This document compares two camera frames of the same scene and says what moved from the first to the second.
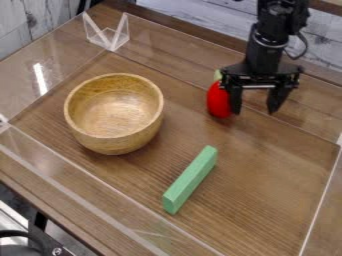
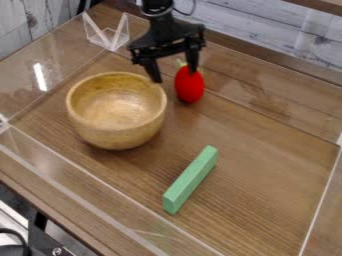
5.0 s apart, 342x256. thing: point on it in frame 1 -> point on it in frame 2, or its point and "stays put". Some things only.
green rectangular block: (187, 183) stays put
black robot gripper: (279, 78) -> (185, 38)
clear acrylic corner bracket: (107, 38) stays put
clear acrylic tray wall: (87, 202) stays put
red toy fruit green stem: (217, 102) -> (188, 84)
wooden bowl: (113, 111) stays put
